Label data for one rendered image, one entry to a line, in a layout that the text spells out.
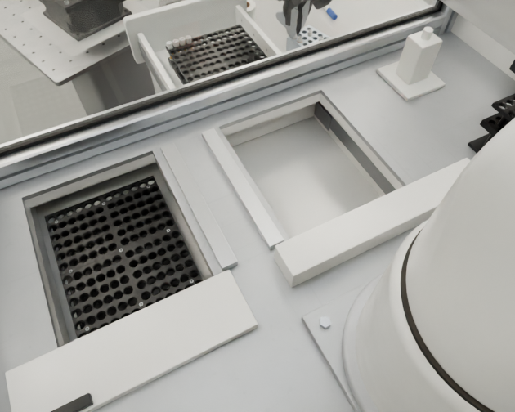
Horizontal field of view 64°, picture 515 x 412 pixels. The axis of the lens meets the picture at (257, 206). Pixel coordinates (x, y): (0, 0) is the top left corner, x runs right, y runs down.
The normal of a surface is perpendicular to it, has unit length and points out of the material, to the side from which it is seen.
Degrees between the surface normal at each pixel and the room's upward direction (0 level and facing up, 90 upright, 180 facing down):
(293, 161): 0
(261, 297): 0
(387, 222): 0
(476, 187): 76
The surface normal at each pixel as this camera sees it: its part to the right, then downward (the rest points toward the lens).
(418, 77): 0.46, 0.74
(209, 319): 0.00, -0.56
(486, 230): -0.85, 0.20
